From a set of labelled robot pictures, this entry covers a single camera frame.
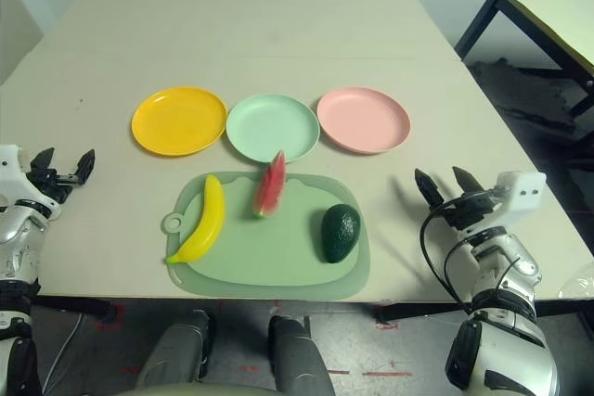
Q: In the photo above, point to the red floor tape square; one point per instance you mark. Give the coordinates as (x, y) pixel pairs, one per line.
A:
(387, 325)
(118, 317)

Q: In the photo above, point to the clear plastic bag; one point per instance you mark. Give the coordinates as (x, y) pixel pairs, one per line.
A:
(580, 287)

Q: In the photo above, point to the grey robot leg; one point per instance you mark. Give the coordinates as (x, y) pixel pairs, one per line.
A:
(176, 349)
(297, 359)

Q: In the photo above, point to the beige robot torso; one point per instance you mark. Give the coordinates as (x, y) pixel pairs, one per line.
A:
(195, 391)

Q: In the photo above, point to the dark green toy avocado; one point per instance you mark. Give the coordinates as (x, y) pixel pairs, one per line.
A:
(341, 233)

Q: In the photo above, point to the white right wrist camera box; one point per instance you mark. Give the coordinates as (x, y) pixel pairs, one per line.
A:
(520, 187)

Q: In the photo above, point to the yellow toy banana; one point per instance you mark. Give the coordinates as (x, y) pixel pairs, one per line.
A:
(211, 215)

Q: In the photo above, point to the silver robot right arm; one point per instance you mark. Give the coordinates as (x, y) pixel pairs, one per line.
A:
(506, 252)

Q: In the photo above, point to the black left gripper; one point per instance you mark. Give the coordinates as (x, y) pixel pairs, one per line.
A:
(51, 185)

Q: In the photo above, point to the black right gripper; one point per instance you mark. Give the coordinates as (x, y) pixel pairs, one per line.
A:
(471, 210)

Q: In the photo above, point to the green cutting board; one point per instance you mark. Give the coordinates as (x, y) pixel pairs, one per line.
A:
(269, 252)

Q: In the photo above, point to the red watermelon slice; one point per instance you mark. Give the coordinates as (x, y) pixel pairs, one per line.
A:
(270, 187)

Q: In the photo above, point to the pink plastic plate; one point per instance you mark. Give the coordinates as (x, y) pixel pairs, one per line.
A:
(364, 120)

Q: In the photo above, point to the mint green plastic plate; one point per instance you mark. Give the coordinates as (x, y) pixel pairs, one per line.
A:
(264, 127)

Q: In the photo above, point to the grey robot left leg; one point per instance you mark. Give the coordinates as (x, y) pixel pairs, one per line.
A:
(176, 349)

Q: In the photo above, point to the long red floor tape dash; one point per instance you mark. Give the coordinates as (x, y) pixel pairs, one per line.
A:
(387, 374)

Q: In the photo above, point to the side table with black frame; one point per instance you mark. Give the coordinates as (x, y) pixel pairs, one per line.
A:
(547, 11)

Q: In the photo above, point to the yellow plastic plate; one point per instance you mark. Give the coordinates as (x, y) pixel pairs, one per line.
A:
(178, 122)

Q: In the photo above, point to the grey robot right leg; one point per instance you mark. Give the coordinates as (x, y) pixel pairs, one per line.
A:
(297, 359)

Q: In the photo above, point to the short red floor tape dash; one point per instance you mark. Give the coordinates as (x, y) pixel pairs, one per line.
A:
(338, 372)

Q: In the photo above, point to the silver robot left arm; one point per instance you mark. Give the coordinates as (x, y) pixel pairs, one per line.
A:
(14, 233)

